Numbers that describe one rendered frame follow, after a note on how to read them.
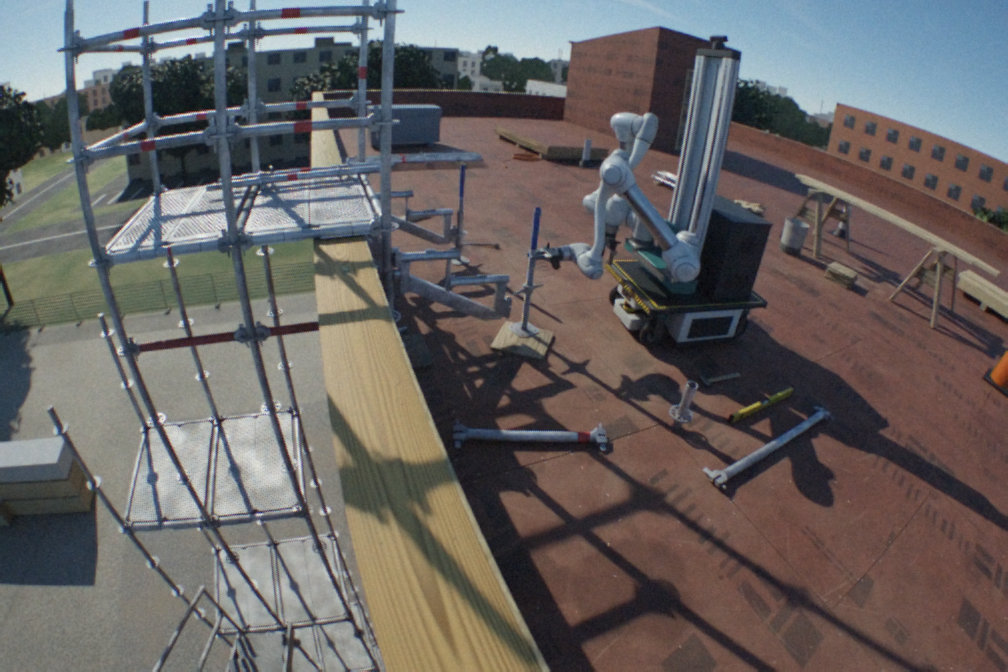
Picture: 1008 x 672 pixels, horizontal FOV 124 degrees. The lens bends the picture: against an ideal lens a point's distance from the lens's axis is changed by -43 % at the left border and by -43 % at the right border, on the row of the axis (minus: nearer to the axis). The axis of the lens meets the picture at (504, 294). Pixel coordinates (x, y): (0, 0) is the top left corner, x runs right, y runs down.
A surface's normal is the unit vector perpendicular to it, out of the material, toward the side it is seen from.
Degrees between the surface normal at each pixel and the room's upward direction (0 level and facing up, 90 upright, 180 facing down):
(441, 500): 0
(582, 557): 0
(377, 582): 0
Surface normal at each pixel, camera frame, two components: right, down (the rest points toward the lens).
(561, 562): 0.08, -0.88
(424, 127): 0.38, 0.46
